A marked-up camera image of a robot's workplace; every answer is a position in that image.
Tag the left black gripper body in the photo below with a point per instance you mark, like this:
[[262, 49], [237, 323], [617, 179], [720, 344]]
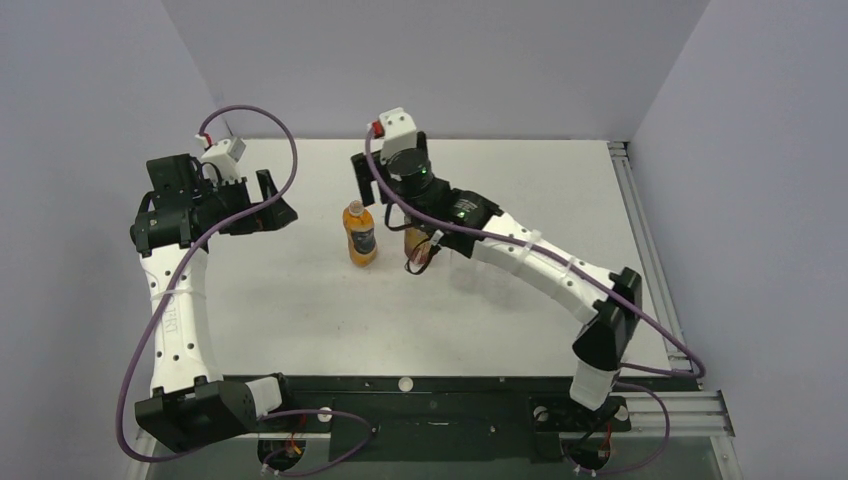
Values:
[[225, 201]]

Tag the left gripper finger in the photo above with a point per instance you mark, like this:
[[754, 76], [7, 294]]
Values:
[[267, 187], [271, 218]]

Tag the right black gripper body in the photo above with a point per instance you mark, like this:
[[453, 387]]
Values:
[[366, 175]]

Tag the orange blue label bottle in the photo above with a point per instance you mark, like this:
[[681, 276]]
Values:
[[359, 226]]

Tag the gold red label bottle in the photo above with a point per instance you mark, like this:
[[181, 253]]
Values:
[[417, 248]]

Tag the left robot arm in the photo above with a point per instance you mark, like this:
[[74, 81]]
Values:
[[192, 404]]

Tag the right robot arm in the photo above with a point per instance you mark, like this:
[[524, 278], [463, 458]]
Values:
[[607, 303]]

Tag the clear bottle blue cap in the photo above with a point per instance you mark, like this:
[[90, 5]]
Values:
[[463, 273]]

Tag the clear bottle white cap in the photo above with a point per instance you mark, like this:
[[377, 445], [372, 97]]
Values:
[[498, 286]]

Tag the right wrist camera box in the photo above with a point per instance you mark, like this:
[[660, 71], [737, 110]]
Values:
[[398, 131]]

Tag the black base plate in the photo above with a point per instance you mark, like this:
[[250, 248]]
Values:
[[443, 419]]

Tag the aluminium rail frame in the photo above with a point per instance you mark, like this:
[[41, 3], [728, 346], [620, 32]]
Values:
[[292, 302]]

